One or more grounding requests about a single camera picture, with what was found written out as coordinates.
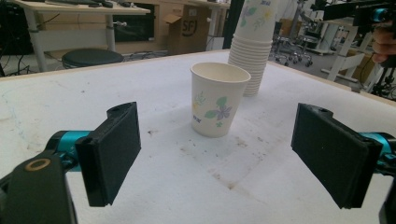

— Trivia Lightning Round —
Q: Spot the black metal frame post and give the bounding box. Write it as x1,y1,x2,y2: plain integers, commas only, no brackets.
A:
221,0,246,50

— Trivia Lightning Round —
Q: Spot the rolling chair base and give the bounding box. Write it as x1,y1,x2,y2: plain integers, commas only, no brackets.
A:
270,34,314,68

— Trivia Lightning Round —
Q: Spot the white stand frame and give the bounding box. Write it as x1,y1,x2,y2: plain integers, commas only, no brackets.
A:
320,18,375,83

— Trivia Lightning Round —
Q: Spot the stack of paper cups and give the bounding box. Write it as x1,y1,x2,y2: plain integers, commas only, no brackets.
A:
227,0,279,97

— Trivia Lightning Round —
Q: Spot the printed cardboard box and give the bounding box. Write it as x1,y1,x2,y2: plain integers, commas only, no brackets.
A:
163,4,217,56

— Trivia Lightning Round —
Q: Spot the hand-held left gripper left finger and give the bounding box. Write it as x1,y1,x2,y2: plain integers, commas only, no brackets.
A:
46,101,142,208

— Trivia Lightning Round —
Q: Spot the white-legged desk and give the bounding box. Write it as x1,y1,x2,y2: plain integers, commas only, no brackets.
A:
8,0,151,73

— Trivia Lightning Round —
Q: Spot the white floral paper cup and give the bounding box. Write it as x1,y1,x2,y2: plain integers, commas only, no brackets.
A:
190,62,252,139

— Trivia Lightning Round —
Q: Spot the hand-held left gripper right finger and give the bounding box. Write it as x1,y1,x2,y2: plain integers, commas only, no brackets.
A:
290,102,396,209

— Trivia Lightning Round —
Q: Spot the black round stool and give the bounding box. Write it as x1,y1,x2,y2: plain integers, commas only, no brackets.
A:
61,48,125,68

